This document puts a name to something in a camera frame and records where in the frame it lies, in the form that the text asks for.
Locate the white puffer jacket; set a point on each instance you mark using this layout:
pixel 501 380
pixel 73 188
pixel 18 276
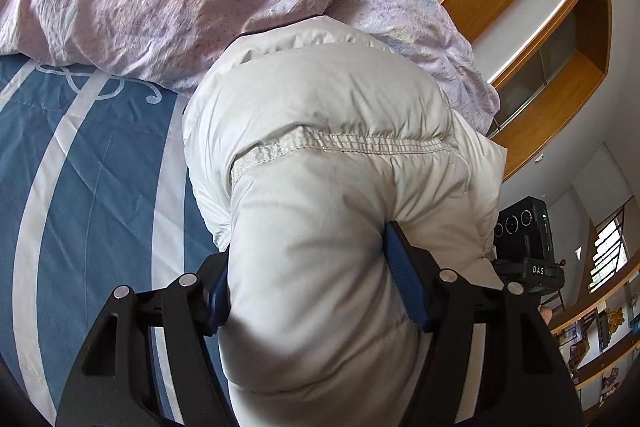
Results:
pixel 325 207

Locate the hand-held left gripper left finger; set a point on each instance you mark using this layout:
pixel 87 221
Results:
pixel 220 299

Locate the barred window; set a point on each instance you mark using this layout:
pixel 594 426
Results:
pixel 607 252

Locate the blue white striped bed sheet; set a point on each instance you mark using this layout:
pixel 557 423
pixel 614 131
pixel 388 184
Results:
pixel 100 187

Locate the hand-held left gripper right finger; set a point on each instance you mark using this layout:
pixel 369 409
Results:
pixel 406 279

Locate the wooden headboard shelf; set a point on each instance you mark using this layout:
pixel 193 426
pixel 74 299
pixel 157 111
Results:
pixel 565 72

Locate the wooden bookshelf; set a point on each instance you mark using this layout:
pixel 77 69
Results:
pixel 600 347

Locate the person's right hand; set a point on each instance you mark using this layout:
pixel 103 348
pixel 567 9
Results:
pixel 546 316

